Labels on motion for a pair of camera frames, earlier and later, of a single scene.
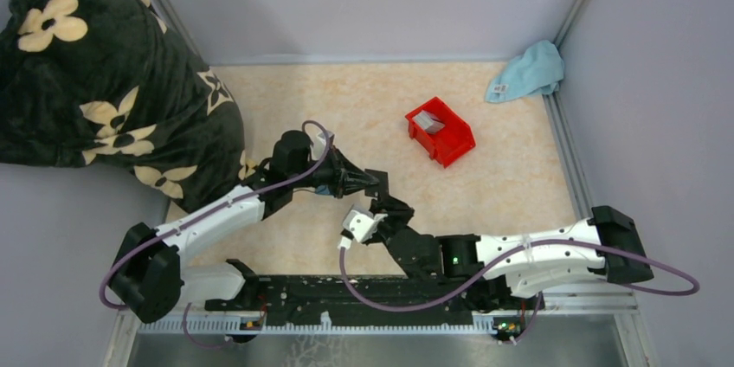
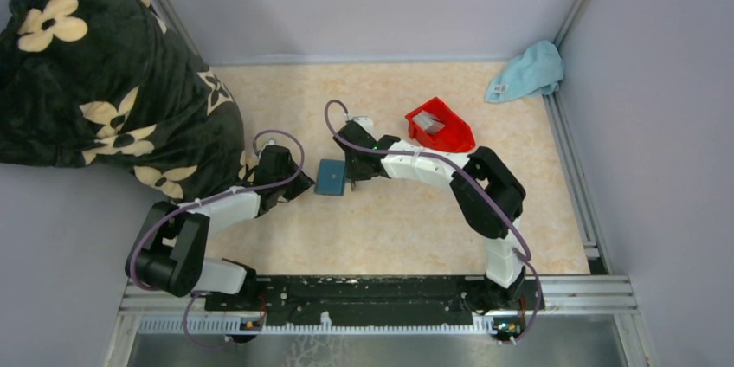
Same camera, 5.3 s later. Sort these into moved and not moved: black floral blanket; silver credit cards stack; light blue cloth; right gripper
Moved: right gripper
Not moved: silver credit cards stack; light blue cloth; black floral blanket
